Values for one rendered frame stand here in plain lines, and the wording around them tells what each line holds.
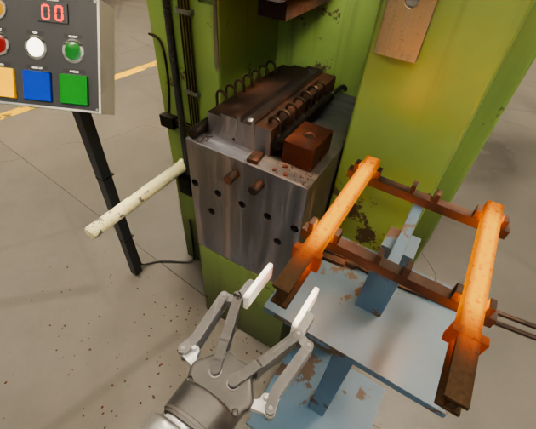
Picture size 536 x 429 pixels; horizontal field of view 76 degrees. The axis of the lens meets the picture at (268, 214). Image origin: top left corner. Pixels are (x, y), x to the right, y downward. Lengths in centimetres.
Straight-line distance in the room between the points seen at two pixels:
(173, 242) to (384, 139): 133
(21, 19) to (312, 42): 83
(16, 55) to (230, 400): 102
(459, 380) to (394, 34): 63
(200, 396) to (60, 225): 189
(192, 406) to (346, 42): 111
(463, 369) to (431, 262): 160
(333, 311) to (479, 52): 60
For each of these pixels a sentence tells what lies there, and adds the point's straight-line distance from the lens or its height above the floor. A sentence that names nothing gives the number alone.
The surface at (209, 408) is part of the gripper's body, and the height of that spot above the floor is 106.
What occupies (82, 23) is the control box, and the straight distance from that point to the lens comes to 110.
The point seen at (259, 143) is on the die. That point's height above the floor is 94.
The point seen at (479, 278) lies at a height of 103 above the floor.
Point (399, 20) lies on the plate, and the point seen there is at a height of 126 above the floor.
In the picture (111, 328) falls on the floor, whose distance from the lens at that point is 172.
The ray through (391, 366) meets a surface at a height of 76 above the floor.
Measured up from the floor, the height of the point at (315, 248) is 103.
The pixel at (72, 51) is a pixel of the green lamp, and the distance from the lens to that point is 110.
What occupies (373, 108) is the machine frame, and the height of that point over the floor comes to 106.
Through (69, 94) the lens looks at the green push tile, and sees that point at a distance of 110.
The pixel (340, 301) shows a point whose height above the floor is 76.
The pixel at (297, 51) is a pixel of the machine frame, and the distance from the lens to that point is 133.
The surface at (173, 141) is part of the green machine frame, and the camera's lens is 138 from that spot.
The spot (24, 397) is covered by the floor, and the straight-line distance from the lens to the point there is 172.
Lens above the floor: 144
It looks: 44 degrees down
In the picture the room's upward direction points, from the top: 5 degrees clockwise
